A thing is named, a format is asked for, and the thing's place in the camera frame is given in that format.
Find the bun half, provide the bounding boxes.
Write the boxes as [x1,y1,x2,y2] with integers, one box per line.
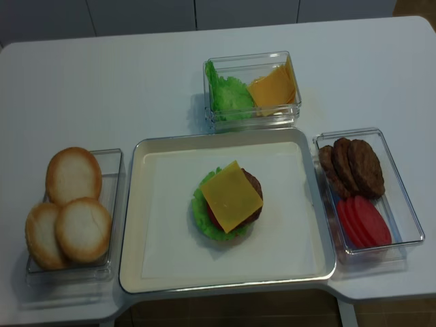
[25,202,69,270]
[54,198,112,264]
[45,147,102,206]

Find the yellow cheese slice on burger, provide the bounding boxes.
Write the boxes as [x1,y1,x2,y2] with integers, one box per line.
[200,161,264,234]

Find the green lettuce on burger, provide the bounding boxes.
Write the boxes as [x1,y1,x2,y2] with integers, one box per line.
[191,167,252,241]

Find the green lettuce in container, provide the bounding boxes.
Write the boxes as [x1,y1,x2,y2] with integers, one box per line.
[205,60,254,121]

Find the clear lettuce and cheese container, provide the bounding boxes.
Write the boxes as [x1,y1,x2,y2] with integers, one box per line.
[203,51,302,129]

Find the stacked cheese slices in container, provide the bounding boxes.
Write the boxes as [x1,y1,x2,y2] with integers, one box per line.
[247,57,296,116]

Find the brown patty on burger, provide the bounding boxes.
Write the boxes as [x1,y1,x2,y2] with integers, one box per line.
[234,168,263,230]

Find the red tomato slice on burger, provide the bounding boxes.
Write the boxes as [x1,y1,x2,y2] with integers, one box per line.
[206,203,223,231]

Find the white metal baking tray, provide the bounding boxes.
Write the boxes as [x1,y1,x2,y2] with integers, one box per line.
[119,128,336,294]

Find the clear bun container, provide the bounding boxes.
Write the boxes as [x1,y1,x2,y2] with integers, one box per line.
[26,149,125,280]

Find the left brown patty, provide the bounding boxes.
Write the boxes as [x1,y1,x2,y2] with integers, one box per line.
[318,145,351,199]

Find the middle brown patty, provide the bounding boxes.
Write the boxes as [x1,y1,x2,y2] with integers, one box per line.
[332,138,360,196]

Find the left red tomato slice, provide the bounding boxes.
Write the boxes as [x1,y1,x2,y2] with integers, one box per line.
[337,200,360,248]

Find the middle red tomato slice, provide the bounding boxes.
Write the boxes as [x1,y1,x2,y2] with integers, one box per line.
[345,198,371,249]

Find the right brown patty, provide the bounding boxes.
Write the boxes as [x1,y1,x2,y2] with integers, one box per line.
[347,139,385,199]

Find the clear patty and tomato container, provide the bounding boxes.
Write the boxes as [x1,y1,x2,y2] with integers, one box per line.
[313,128,425,262]

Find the right red tomato slice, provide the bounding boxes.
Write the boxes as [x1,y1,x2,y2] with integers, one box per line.
[352,196,392,247]

